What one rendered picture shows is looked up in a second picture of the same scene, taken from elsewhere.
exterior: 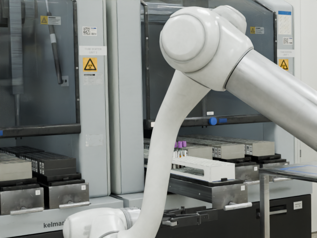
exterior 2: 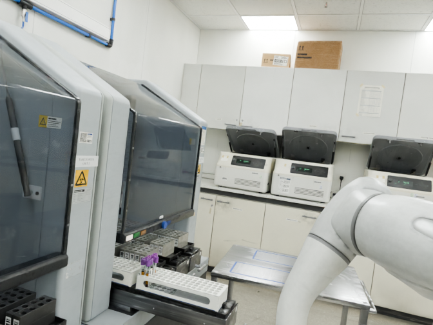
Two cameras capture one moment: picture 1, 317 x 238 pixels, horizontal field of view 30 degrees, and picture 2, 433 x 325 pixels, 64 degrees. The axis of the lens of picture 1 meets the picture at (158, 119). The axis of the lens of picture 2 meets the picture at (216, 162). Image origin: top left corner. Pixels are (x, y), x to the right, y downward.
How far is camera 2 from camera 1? 1.23 m
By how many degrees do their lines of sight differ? 41
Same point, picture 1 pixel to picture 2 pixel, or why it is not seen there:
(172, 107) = (315, 291)
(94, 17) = (92, 121)
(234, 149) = (169, 245)
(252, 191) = not seen: hidden behind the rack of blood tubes
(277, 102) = not seen: outside the picture
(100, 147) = (79, 275)
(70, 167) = (49, 313)
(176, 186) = (165, 309)
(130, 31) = (119, 139)
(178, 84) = (327, 266)
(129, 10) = (121, 116)
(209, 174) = (217, 304)
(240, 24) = not seen: hidden behind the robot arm
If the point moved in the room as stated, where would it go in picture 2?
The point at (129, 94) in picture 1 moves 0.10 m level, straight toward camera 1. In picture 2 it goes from (110, 207) to (125, 215)
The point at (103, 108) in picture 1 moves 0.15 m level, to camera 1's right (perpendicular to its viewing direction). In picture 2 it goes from (86, 229) to (133, 226)
